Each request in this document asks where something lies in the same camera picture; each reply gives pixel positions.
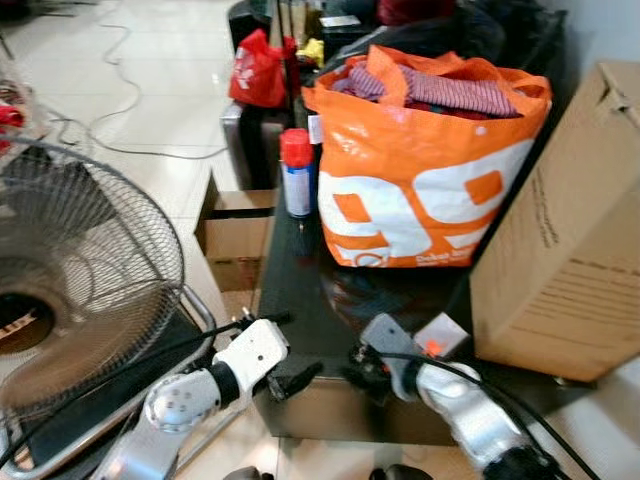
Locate small white box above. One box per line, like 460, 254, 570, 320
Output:
413, 313, 471, 359

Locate black table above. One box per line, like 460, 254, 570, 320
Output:
250, 185, 601, 446

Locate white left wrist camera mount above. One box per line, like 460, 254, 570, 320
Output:
213, 318, 291, 396

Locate dark robot foot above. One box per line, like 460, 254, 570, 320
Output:
370, 463, 431, 480
225, 465, 276, 480

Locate small brown cardboard box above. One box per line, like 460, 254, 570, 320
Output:
195, 172, 279, 293

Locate dark left robot foot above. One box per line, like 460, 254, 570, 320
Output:
225, 465, 276, 480

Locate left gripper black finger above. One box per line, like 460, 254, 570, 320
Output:
285, 362, 326, 396

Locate striped clothes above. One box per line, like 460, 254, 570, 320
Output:
335, 62, 523, 119

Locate dark right robot foot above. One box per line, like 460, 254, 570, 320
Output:
370, 463, 431, 480

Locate dark red cushion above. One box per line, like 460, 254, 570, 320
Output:
378, 0, 457, 27

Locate yellow cloth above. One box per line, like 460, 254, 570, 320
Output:
298, 38, 326, 66

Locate grey floor cable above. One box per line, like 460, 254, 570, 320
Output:
45, 0, 231, 161

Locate metal floor fan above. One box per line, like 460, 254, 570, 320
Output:
0, 140, 219, 480

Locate orange shopping bag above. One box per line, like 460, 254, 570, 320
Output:
303, 45, 553, 269

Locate red plastic bag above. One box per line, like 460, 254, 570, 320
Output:
228, 28, 291, 109

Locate tall cardboard box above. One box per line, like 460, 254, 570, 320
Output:
470, 60, 640, 383

